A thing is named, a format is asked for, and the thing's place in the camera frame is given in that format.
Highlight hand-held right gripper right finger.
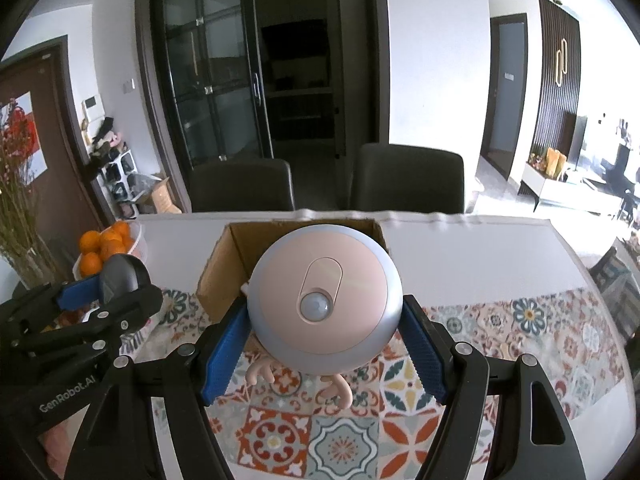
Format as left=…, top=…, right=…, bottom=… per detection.
left=400, top=294, right=588, bottom=480

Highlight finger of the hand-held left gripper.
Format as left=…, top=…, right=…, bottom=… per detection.
left=10, top=254, right=165, bottom=361
left=0, top=276, right=103, bottom=333

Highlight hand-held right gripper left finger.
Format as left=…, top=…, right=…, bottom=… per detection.
left=62, top=305, right=253, bottom=480

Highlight brown cardboard box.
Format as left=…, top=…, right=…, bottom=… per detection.
left=196, top=219, right=393, bottom=326

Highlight pink round deer night light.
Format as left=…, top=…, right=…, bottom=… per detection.
left=241, top=225, right=403, bottom=408

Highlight person's left forearm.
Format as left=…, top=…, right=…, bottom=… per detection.
left=45, top=407, right=88, bottom=476

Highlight pile of oranges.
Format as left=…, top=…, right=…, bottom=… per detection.
left=75, top=222, right=136, bottom=278

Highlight white ribbed fruit basket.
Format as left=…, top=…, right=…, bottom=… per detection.
left=72, top=220, right=150, bottom=281

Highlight clear glass vase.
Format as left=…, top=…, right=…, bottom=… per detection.
left=10, top=245, right=66, bottom=291

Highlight tile patterned table mat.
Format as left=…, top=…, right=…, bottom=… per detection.
left=115, top=285, right=633, bottom=480

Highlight small open cardboard carton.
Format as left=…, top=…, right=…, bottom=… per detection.
left=145, top=175, right=183, bottom=213

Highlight white shoe rack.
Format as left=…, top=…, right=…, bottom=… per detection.
left=90, top=147, right=146, bottom=216

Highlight dried flower branches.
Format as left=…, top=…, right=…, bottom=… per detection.
left=0, top=100, right=66, bottom=271

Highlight brown wooden door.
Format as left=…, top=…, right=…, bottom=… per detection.
left=0, top=35, right=108, bottom=281

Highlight pile of shoes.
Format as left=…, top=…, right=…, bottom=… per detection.
left=87, top=116, right=126, bottom=153

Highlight dark upholstered chair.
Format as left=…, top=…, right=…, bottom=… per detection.
left=190, top=158, right=296, bottom=213
left=348, top=143, right=466, bottom=214

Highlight red door poster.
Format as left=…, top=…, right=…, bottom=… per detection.
left=0, top=91, right=48, bottom=186

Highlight striped cushion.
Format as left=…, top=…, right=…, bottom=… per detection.
left=590, top=245, right=640, bottom=341

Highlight white media console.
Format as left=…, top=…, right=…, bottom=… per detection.
left=520, top=175, right=631, bottom=213

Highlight yellow bags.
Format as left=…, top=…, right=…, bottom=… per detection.
left=545, top=147, right=568, bottom=181

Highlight black glass door cabinet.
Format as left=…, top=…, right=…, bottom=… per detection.
left=135, top=0, right=391, bottom=176

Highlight dark interior door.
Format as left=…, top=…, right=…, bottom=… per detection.
left=482, top=12, right=529, bottom=186

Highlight dark slatted wall panel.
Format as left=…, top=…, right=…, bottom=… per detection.
left=530, top=0, right=582, bottom=161

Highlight gold wall ornament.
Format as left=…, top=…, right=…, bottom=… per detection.
left=554, top=37, right=568, bottom=92

